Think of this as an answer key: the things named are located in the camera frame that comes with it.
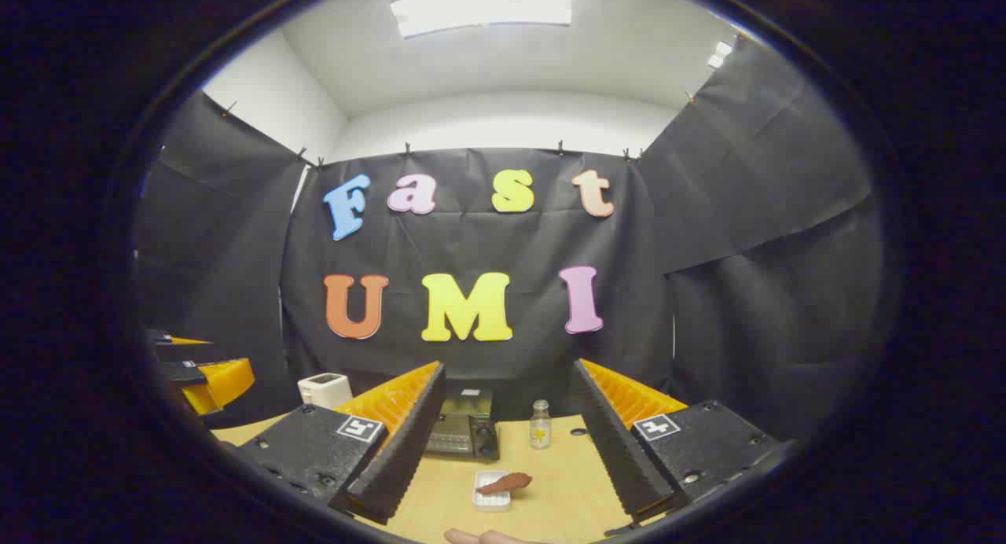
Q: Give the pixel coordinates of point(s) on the black electric oven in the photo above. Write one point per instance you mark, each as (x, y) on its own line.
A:
(464, 438)

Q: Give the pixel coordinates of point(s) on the clear glass bottle yellow label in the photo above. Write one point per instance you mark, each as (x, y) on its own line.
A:
(540, 430)

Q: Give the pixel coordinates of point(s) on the white toaster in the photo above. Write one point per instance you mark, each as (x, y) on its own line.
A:
(324, 390)

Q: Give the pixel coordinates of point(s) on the black backdrop cloth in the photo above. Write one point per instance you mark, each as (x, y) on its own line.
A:
(707, 253)

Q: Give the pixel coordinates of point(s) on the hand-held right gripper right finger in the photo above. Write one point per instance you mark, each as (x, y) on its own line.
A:
(617, 450)

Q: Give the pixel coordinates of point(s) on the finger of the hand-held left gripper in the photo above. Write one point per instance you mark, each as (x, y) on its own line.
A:
(177, 351)
(224, 383)

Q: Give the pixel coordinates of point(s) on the reddish brown meat piece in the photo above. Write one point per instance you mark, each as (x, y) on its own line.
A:
(507, 483)

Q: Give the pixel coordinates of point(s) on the white plastic tray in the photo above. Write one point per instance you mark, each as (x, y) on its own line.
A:
(491, 503)

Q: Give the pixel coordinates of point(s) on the small ceiling light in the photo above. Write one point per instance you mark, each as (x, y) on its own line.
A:
(719, 54)

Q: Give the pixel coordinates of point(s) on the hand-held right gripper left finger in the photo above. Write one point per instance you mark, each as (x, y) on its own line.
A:
(397, 450)

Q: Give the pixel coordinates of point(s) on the rectangular ceiling light panel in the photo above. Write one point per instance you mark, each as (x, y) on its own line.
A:
(483, 8)

